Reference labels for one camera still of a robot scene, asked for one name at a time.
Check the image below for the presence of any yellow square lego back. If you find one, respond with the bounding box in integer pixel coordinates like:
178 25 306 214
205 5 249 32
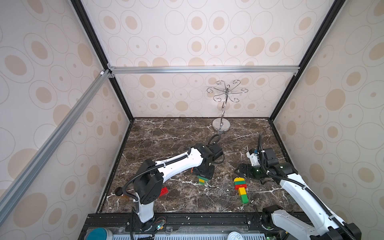
234 177 245 182

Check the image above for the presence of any green long lego back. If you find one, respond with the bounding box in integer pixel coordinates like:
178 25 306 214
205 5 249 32
234 181 246 186

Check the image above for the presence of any green long lego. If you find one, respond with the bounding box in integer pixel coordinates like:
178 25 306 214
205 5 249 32
234 181 246 186
198 176 209 182

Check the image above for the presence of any red long lego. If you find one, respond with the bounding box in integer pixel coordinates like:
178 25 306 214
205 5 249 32
235 184 247 190
159 187 169 197

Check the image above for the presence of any green long lego front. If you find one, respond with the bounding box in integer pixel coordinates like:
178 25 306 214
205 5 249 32
198 176 209 182

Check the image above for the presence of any green square lego front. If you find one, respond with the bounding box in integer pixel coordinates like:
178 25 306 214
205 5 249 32
240 194 249 204

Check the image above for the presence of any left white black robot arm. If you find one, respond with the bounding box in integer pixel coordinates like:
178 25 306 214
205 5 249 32
115 134 224 224

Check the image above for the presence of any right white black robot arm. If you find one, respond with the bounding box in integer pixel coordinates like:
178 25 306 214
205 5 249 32
234 135 362 240

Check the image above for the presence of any chrome hook stand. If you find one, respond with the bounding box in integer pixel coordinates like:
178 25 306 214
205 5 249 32
207 79 249 134

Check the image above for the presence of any teal white round object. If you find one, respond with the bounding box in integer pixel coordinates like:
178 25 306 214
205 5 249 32
85 228 113 240

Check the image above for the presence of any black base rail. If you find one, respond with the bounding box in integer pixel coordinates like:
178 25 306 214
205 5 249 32
78 212 337 240

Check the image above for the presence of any horizontal aluminium rail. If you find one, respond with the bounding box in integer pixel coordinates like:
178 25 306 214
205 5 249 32
111 65 300 74

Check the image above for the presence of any left slanted aluminium rail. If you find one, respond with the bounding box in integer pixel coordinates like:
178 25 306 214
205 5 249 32
1 69 112 225

